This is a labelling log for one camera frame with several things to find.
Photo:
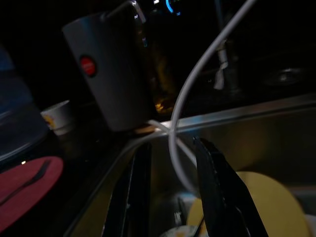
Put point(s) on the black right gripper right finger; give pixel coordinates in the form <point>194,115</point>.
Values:
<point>217,192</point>

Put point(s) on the stainless steel sink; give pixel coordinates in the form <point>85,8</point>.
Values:
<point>247,128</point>

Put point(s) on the coral pink round plate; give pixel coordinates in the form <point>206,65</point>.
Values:
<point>32,187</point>

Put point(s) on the black fork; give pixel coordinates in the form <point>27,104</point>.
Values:
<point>37,176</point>

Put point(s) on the white floral plate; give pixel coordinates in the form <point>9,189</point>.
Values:
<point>182,232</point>

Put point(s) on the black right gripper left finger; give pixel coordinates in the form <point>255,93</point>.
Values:
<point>133,197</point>

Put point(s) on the round steel hole cover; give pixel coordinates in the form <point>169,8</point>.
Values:
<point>286,74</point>

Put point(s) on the grey water filter canister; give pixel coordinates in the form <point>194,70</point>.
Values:
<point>108,74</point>

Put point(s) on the white printed cup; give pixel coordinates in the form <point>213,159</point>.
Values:
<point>59,116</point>

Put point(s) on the chrome gooseneck faucet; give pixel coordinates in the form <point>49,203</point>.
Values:
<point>233,81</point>

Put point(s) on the yellow round plate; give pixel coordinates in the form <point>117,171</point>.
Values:
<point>266,202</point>

